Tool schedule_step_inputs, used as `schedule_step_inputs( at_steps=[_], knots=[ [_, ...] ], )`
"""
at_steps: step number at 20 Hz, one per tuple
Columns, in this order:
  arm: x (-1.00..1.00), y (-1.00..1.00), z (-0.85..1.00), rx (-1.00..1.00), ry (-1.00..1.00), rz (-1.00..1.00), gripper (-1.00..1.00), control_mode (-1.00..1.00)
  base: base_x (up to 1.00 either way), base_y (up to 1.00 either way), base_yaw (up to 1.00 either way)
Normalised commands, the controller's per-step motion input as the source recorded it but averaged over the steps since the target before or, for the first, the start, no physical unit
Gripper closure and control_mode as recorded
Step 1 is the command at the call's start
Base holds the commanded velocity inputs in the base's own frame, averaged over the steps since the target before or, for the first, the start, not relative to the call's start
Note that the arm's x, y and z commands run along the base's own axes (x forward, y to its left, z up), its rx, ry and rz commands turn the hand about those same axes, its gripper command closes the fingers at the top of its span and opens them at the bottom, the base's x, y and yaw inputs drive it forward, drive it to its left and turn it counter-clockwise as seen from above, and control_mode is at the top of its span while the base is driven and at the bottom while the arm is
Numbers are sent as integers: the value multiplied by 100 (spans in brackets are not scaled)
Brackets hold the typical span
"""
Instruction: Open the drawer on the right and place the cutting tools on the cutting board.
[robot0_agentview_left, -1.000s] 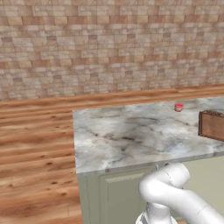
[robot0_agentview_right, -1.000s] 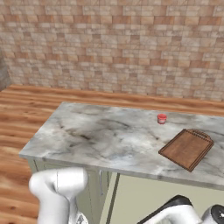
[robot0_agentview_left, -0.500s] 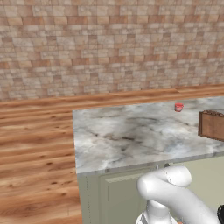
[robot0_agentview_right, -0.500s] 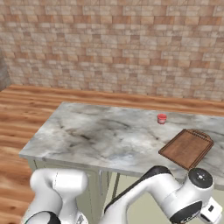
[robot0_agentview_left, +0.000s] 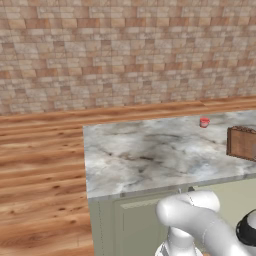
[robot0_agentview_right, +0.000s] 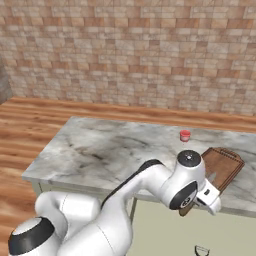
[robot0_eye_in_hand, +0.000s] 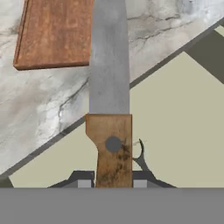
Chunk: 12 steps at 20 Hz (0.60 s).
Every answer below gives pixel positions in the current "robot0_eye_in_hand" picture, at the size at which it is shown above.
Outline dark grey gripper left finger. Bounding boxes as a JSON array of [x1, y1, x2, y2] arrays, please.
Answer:
[[47, 170, 96, 189]]

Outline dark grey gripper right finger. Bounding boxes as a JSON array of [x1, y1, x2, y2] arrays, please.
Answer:
[[132, 170, 178, 189]]

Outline brown wooden cutting board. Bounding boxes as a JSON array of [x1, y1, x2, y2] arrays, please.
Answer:
[[12, 0, 95, 71]]

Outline dark grey curved tool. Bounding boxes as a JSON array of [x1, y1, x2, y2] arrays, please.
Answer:
[[132, 137, 153, 173]]

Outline wooden-handled steel knife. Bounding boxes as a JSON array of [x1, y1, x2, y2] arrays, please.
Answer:
[[84, 0, 133, 188]]

